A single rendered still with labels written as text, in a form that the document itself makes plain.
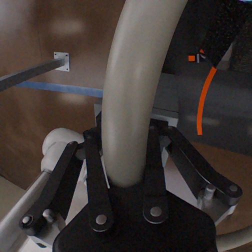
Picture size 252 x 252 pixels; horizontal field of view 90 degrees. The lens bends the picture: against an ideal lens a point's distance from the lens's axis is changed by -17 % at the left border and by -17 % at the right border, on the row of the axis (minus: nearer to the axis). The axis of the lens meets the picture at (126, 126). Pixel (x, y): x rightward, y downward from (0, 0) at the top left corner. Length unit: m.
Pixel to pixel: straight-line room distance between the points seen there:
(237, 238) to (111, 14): 1.53
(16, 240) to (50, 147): 0.31
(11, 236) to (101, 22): 1.51
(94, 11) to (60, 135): 1.23
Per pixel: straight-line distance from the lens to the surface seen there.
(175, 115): 0.68
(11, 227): 0.51
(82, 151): 0.16
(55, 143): 0.57
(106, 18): 1.51
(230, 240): 0.34
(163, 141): 0.16
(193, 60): 1.37
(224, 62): 0.77
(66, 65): 1.76
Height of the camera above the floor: 1.38
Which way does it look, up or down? 53 degrees down
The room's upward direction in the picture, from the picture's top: 152 degrees counter-clockwise
